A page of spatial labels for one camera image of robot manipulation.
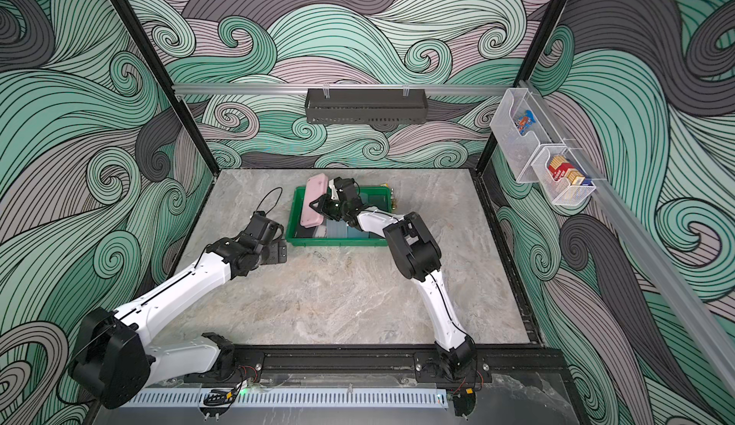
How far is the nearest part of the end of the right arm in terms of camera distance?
0.83 metres

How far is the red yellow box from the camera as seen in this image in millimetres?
629

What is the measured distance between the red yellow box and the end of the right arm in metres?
0.51
